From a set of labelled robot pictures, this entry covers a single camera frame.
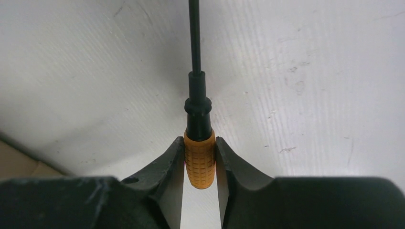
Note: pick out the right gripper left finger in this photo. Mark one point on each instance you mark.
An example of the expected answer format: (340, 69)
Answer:
(149, 199)

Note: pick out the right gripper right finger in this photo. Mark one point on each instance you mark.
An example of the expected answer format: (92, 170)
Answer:
(250, 199)

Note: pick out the orange handled screwdriver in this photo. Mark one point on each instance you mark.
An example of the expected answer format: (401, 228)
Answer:
(199, 137)

